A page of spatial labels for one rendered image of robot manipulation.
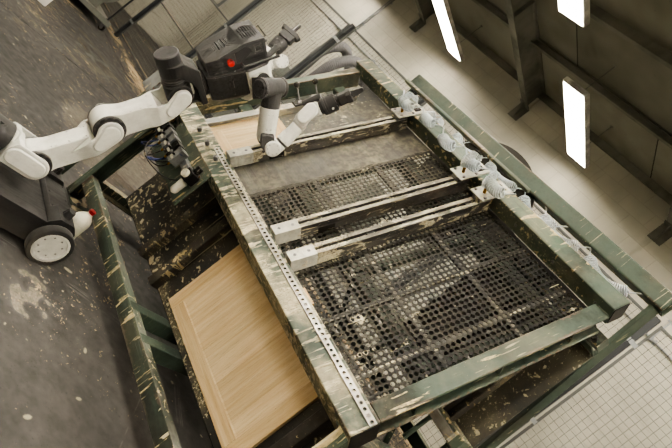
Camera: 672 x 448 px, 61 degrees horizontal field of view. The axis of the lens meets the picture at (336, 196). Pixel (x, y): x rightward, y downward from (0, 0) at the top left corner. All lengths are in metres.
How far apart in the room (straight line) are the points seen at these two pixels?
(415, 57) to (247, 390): 7.71
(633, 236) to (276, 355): 5.85
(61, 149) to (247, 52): 0.93
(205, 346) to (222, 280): 0.32
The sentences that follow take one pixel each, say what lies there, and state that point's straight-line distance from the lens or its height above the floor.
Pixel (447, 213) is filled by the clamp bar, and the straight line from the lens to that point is 2.77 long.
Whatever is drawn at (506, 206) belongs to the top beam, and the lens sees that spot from 2.88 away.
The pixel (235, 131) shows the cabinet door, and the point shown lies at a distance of 3.23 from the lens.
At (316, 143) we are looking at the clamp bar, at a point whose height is 1.31.
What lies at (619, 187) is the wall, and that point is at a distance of 8.00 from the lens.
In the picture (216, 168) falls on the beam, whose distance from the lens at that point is 2.91.
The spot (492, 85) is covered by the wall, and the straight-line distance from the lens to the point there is 8.97.
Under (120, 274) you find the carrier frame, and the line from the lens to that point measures 2.98.
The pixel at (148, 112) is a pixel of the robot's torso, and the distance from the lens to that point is 2.76.
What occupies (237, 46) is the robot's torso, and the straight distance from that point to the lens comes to 2.68.
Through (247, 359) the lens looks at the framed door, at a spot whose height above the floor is 0.50.
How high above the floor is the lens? 1.31
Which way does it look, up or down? 2 degrees down
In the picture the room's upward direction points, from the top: 52 degrees clockwise
